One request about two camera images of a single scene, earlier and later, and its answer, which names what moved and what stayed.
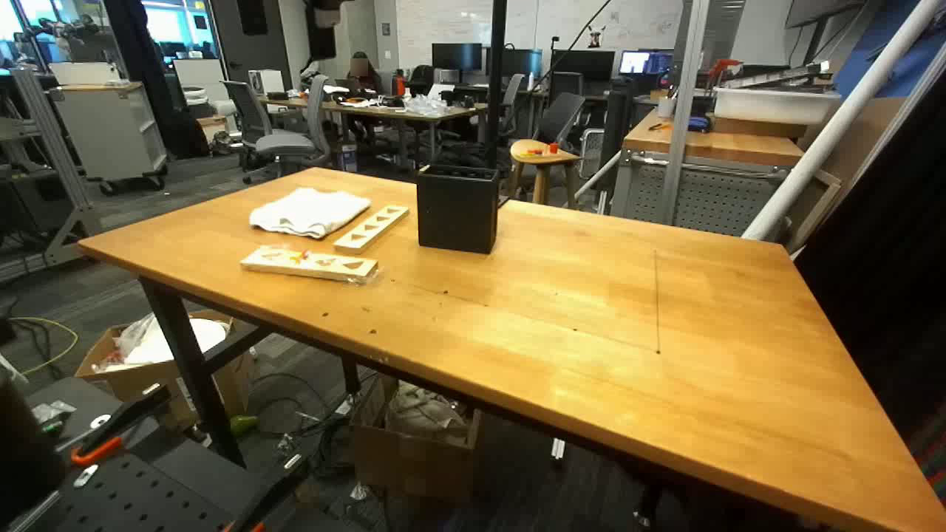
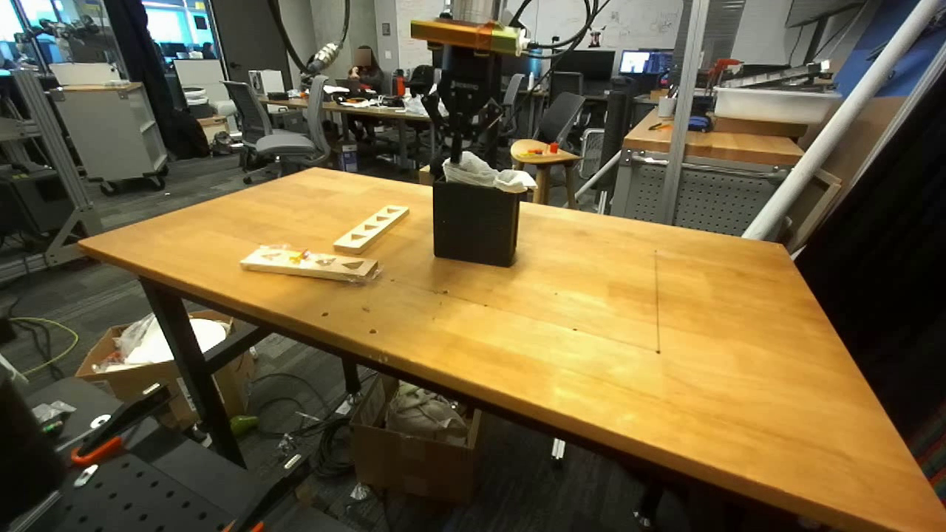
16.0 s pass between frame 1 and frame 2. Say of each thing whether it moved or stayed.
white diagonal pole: stayed
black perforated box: moved
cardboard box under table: stayed
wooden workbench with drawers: stayed
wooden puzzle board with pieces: stayed
